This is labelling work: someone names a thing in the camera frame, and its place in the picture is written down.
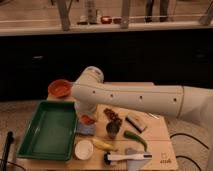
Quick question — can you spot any black pole stand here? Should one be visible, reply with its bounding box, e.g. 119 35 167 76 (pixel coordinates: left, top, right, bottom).
0 131 14 171

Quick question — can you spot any orange bowl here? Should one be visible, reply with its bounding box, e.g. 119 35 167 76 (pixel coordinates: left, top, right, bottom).
48 79 71 98

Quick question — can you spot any brown block eraser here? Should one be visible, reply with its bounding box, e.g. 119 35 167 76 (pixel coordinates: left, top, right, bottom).
125 115 147 133

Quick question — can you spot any blue sponge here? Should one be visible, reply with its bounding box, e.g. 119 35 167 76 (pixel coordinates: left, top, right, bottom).
76 123 95 136

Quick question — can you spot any green plastic tray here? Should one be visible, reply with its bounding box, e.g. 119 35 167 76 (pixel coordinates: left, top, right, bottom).
17 101 78 161

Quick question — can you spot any dark grape bunch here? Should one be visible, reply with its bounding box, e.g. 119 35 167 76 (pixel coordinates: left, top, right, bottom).
104 108 122 122

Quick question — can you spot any white handled brush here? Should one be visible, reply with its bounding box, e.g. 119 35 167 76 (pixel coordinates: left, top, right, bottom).
104 152 152 165

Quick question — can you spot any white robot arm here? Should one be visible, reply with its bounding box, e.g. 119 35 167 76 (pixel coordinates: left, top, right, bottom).
71 66 213 171

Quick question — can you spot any green chili pepper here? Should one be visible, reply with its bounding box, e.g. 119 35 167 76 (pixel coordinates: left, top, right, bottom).
123 130 147 151

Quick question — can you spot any grey cloth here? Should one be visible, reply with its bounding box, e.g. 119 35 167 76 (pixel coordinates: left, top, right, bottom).
125 148 152 171

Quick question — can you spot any red apple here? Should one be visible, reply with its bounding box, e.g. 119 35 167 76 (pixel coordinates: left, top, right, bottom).
81 115 95 125

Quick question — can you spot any black floor cable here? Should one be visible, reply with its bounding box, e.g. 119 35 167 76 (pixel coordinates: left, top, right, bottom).
169 132 213 171

